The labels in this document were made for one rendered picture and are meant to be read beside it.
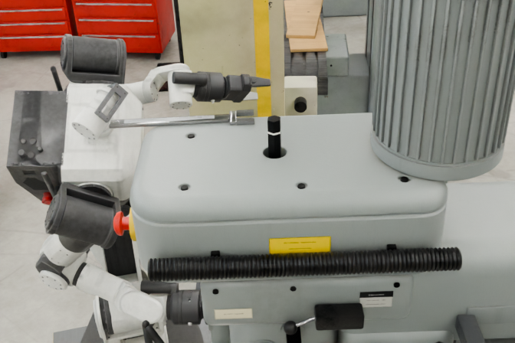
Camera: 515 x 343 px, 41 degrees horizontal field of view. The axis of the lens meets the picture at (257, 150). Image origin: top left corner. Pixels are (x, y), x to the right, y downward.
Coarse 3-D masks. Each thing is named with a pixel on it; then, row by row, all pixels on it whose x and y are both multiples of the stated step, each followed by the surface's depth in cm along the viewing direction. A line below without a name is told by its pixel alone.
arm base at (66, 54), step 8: (64, 40) 166; (72, 40) 166; (120, 40) 172; (64, 48) 165; (72, 48) 165; (120, 48) 170; (64, 56) 165; (72, 56) 165; (120, 56) 170; (64, 64) 167; (120, 64) 170; (64, 72) 169; (72, 72) 166; (80, 72) 168; (88, 72) 169; (120, 72) 171; (72, 80) 167; (80, 80) 168; (112, 80) 171; (120, 80) 171
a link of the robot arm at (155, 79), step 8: (176, 64) 194; (184, 64) 195; (152, 72) 195; (160, 72) 195; (168, 72) 195; (144, 80) 195; (152, 80) 194; (160, 80) 198; (144, 88) 194; (152, 88) 196; (144, 96) 195; (152, 96) 195
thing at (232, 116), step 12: (120, 120) 115; (132, 120) 115; (144, 120) 115; (156, 120) 114; (168, 120) 114; (180, 120) 114; (192, 120) 114; (204, 120) 114; (216, 120) 114; (228, 120) 114; (240, 120) 114; (252, 120) 113
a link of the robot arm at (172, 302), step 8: (144, 280) 178; (144, 288) 176; (152, 288) 176; (160, 288) 176; (168, 288) 176; (176, 288) 176; (160, 296) 174; (168, 296) 176; (176, 296) 174; (168, 304) 174; (176, 304) 173; (168, 312) 174; (176, 312) 173; (160, 320) 174; (176, 320) 174
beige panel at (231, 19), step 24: (192, 0) 271; (216, 0) 272; (240, 0) 272; (264, 0) 272; (192, 24) 277; (216, 24) 277; (240, 24) 277; (264, 24) 277; (192, 48) 283; (216, 48) 283; (240, 48) 283; (264, 48) 283; (192, 72) 288; (240, 72) 289; (264, 72) 288; (264, 96) 295
